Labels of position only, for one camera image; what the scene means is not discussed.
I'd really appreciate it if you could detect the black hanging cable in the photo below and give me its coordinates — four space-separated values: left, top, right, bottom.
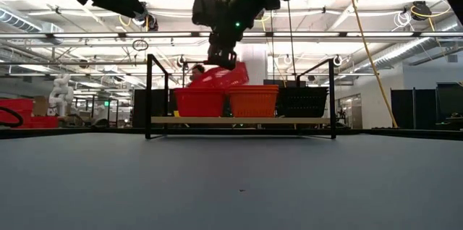
286 0 298 79

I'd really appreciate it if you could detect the silver ceiling air duct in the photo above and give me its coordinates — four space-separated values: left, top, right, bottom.
352 23 463 76
0 7 65 46

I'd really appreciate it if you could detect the black hose loop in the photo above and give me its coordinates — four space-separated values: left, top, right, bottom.
0 106 25 129

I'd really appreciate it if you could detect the red plastic crate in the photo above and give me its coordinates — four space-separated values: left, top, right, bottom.
0 98 36 122
21 115 60 130

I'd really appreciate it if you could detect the orange plastic mesh basket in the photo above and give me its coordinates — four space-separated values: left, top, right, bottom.
226 85 280 90
228 90 279 118
227 88 279 93

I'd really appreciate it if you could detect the yellow hanging cable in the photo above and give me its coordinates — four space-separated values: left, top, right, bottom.
342 0 399 129

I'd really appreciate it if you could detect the wooden shelf with black frame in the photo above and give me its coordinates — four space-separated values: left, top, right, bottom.
145 54 337 140

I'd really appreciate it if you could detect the person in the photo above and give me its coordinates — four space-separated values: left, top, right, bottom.
187 63 206 89

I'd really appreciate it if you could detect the hanging cable ring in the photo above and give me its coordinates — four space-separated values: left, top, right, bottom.
131 38 150 52

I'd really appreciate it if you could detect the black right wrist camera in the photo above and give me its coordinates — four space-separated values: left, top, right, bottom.
191 0 220 28

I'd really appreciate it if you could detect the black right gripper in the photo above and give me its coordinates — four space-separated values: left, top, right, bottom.
207 0 260 72

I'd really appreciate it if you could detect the red plastic mesh basket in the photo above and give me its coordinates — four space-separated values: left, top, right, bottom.
174 89 226 118
173 87 228 93
187 61 251 90

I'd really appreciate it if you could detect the black aluminium rig frame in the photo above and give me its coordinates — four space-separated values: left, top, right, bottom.
0 127 463 141

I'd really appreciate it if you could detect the black room divider panel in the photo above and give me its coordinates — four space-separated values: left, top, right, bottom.
389 88 438 130
436 81 463 131
132 88 174 129

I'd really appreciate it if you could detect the black ceiling cable reel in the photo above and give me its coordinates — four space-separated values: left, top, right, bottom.
409 0 434 22

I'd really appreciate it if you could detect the brown cardboard box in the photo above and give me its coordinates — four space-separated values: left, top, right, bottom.
33 95 50 117

